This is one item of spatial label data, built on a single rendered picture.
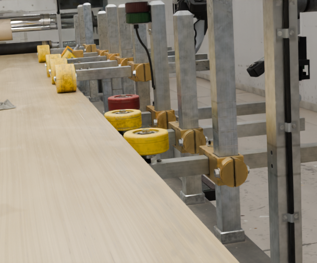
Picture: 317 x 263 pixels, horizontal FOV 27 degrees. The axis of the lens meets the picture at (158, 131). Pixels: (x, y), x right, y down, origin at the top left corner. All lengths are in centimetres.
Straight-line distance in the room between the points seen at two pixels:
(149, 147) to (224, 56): 20
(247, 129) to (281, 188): 57
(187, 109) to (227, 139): 25
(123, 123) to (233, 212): 33
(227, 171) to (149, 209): 41
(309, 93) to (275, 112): 593
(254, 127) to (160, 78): 28
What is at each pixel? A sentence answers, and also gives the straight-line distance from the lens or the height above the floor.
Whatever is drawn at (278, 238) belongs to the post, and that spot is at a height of 80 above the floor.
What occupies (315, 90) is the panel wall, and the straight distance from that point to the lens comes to 670.
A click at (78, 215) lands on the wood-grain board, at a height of 90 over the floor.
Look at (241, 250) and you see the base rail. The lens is 117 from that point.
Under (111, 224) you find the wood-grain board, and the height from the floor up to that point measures 90.
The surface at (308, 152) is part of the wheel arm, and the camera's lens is 126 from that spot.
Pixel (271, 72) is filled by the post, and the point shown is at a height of 103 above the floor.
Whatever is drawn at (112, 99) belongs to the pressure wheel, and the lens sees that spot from 164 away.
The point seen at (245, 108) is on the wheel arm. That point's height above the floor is 85.
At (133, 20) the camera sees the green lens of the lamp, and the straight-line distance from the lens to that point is 159.
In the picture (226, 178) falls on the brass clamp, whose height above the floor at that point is 83.
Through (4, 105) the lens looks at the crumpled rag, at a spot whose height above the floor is 91.
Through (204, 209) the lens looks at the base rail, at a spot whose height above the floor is 70.
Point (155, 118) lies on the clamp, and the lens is 162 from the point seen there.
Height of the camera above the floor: 113
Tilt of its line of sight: 11 degrees down
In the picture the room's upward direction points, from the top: 4 degrees counter-clockwise
